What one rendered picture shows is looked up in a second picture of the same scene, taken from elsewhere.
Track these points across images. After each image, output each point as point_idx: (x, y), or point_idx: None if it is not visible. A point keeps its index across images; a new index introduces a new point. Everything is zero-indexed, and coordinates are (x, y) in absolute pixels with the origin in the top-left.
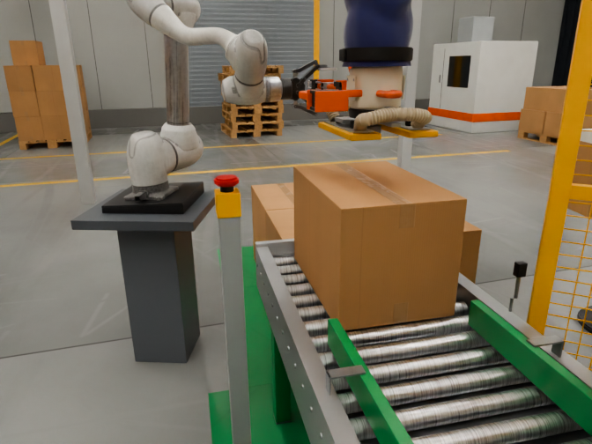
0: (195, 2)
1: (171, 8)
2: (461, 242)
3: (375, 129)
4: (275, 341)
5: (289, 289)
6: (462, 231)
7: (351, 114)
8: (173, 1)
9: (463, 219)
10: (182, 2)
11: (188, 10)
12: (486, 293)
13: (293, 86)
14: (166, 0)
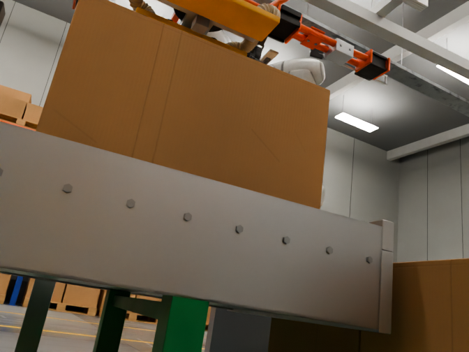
0: (309, 61)
1: (280, 70)
2: (61, 51)
3: (193, 22)
4: (105, 299)
5: None
6: (67, 33)
7: None
8: (284, 64)
9: (72, 18)
10: (293, 63)
11: (299, 68)
12: (51, 136)
13: (250, 54)
14: (276, 65)
